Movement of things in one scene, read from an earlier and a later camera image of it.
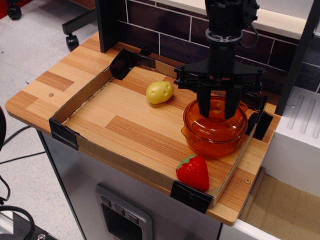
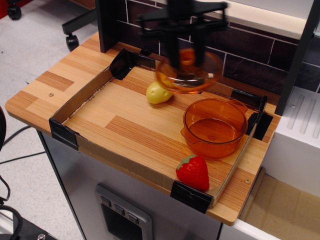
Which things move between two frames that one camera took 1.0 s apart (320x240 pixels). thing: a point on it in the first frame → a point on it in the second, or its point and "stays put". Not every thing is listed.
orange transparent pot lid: (216, 127) → (188, 70)
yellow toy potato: (159, 92) stays put
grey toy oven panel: (120, 219) stays put
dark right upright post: (299, 58) stays put
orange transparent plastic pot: (215, 136) stays put
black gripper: (221, 70) → (192, 19)
